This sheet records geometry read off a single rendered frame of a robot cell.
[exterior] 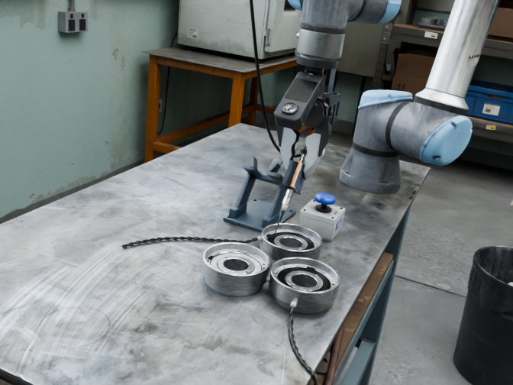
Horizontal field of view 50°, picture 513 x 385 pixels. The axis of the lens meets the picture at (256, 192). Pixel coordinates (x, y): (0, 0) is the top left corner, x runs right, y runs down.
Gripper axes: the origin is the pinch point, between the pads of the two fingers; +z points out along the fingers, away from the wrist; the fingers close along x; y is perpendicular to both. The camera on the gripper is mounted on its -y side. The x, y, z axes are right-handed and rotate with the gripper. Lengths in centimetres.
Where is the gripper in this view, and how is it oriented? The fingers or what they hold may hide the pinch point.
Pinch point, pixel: (297, 171)
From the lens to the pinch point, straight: 99.8
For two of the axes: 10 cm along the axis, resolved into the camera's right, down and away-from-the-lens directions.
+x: -8.8, -2.6, 3.9
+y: 4.5, -2.9, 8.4
